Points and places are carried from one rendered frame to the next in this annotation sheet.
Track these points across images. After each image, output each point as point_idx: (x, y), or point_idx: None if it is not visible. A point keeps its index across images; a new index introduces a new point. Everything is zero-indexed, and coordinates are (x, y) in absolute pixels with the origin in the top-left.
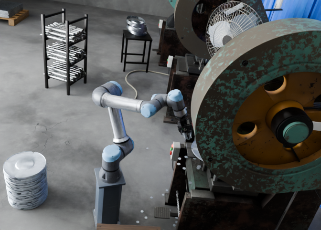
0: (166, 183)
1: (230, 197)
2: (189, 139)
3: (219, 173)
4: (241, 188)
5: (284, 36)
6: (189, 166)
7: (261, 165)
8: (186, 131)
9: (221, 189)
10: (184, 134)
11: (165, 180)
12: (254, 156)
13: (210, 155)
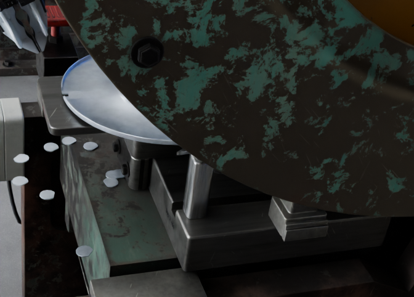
0: (13, 283)
1: (271, 275)
2: (44, 47)
3: (220, 144)
4: (350, 211)
5: None
6: (76, 184)
7: None
8: None
9: (230, 250)
10: (8, 24)
11: (8, 270)
12: (392, 16)
13: (146, 21)
